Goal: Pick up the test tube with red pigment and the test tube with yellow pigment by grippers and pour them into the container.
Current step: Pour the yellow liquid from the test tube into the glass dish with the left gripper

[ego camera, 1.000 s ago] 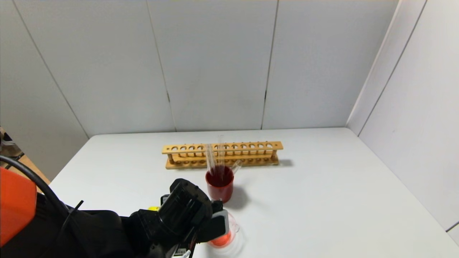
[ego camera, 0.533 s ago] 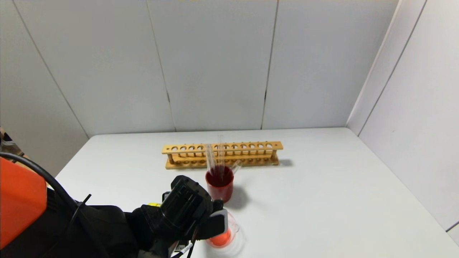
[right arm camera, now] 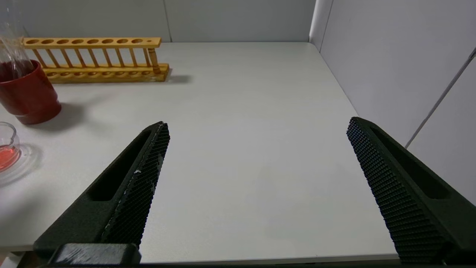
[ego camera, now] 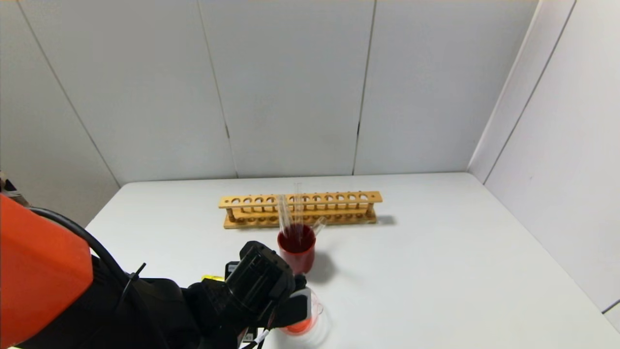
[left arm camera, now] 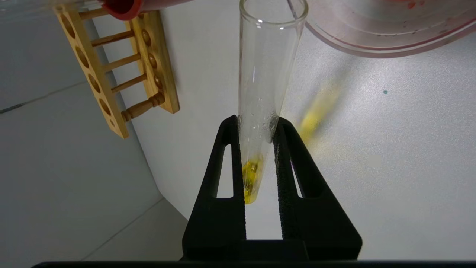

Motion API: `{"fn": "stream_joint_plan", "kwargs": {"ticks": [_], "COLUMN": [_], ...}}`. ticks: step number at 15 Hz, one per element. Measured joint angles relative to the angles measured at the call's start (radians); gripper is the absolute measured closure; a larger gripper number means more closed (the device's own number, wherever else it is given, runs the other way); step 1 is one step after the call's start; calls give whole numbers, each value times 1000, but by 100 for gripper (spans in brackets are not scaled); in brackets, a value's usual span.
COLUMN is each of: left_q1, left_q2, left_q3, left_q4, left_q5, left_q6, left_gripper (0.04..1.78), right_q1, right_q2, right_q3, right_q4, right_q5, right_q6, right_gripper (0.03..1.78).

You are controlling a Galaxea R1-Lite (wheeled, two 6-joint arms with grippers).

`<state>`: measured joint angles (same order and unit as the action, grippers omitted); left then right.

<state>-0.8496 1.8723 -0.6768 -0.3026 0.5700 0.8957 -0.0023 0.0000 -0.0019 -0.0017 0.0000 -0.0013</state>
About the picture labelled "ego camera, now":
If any wooden test tube rack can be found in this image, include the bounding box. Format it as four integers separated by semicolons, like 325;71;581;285
218;191;383;229

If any red plastic cup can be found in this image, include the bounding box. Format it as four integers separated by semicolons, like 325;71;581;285
278;222;317;276

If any clear glass beaker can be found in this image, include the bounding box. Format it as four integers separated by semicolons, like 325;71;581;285
279;287;324;336

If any dark background equipment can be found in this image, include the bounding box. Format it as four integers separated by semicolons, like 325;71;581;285
0;171;22;202

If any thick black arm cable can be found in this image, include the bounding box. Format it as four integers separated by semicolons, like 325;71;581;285
27;207;168;349

